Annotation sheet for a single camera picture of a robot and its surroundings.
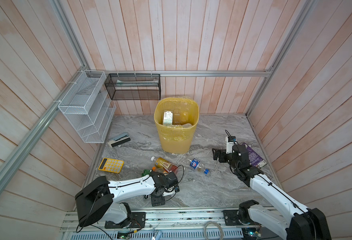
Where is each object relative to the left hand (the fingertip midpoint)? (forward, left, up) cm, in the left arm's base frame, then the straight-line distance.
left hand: (154, 196), depth 80 cm
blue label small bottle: (+17, -23, +4) cm, 29 cm away
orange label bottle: (+12, -3, +6) cm, 14 cm away
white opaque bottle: (+32, -18, +23) cm, 43 cm away
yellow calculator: (+18, +29, 0) cm, 34 cm away
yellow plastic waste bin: (+43, -12, +16) cm, 48 cm away
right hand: (+23, -38, +12) cm, 46 cm away
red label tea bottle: (+17, -4, +6) cm, 18 cm away
